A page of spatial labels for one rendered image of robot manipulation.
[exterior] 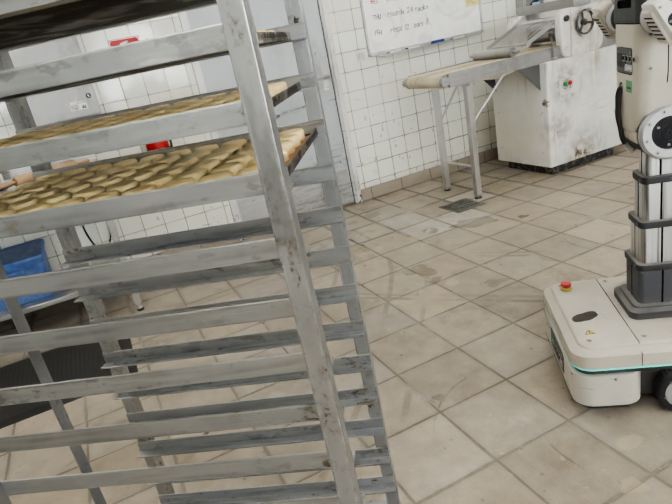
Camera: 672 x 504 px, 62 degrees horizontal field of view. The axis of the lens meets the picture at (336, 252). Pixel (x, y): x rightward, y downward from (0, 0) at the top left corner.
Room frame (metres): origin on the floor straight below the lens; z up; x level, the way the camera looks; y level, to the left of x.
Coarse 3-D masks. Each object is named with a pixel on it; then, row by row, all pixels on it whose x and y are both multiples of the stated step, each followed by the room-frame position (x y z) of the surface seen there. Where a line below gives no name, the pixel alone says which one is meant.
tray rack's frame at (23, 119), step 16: (0, 64) 1.22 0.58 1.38; (16, 112) 1.22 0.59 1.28; (16, 128) 1.22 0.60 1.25; (64, 240) 1.22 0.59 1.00; (0, 272) 1.01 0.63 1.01; (16, 304) 1.02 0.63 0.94; (96, 304) 1.22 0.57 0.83; (16, 320) 1.00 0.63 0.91; (32, 352) 1.00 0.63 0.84; (112, 368) 1.22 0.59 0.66; (128, 400) 1.22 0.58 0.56; (64, 416) 1.01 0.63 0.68; (80, 448) 1.02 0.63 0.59; (80, 464) 1.00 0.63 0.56; (160, 464) 1.23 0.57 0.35; (0, 496) 0.79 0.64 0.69; (96, 496) 1.01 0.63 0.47
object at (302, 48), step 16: (288, 0) 1.12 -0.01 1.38; (288, 16) 1.12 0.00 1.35; (304, 16) 1.13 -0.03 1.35; (304, 48) 1.12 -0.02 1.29; (304, 64) 1.12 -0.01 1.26; (304, 96) 1.12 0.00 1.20; (320, 96) 1.14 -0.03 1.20; (320, 112) 1.12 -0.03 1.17; (320, 144) 1.12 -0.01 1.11; (320, 160) 1.12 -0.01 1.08; (336, 176) 1.14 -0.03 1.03; (336, 192) 1.12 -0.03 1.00; (336, 224) 1.12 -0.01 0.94; (336, 240) 1.12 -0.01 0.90; (352, 272) 1.12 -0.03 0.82; (352, 304) 1.12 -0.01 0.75; (368, 352) 1.12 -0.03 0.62; (368, 384) 1.12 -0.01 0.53; (384, 432) 1.12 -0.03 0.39
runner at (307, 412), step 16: (192, 416) 0.74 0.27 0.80; (208, 416) 0.73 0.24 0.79; (224, 416) 0.73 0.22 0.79; (240, 416) 0.73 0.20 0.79; (256, 416) 0.72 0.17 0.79; (272, 416) 0.72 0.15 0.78; (288, 416) 0.71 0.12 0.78; (304, 416) 0.71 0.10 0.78; (48, 432) 0.78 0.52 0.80; (64, 432) 0.77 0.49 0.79; (80, 432) 0.77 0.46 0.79; (96, 432) 0.77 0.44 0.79; (112, 432) 0.76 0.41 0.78; (128, 432) 0.76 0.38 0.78; (144, 432) 0.75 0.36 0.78; (160, 432) 0.75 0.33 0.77; (176, 432) 0.74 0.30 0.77; (192, 432) 0.74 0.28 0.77; (0, 448) 0.79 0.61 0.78; (16, 448) 0.79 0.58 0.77; (32, 448) 0.79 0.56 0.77
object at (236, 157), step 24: (216, 144) 1.10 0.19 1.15; (240, 144) 1.07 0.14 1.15; (288, 144) 0.93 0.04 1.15; (96, 168) 1.11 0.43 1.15; (120, 168) 1.06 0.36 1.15; (144, 168) 0.98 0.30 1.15; (168, 168) 0.92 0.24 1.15; (192, 168) 0.89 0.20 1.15; (216, 168) 0.83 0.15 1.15; (240, 168) 0.82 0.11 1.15; (24, 192) 1.00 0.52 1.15; (48, 192) 0.93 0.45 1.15; (72, 192) 0.92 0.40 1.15; (96, 192) 0.86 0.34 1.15; (120, 192) 0.81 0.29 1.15; (0, 216) 0.81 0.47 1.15
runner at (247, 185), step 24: (144, 192) 0.73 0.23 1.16; (168, 192) 0.73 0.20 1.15; (192, 192) 0.72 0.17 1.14; (216, 192) 0.72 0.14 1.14; (240, 192) 0.71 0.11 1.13; (24, 216) 0.76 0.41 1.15; (48, 216) 0.76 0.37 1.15; (72, 216) 0.75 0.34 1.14; (96, 216) 0.74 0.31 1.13; (120, 216) 0.74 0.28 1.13
